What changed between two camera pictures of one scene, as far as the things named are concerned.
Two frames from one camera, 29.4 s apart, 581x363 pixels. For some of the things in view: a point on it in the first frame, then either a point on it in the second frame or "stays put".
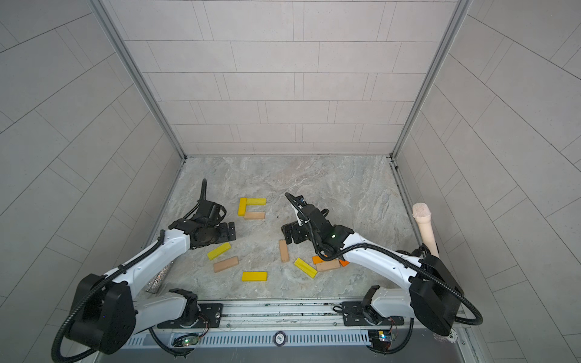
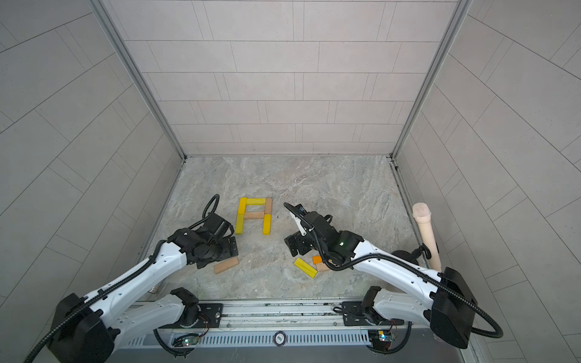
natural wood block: x=284 y=251 to x=268 y=206
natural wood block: x=225 y=263 stays put
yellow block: x=241 y=211 stays put
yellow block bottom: x=254 y=276 to x=267 y=224
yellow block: x=256 y=201 stays put
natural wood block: x=255 y=215 stays put
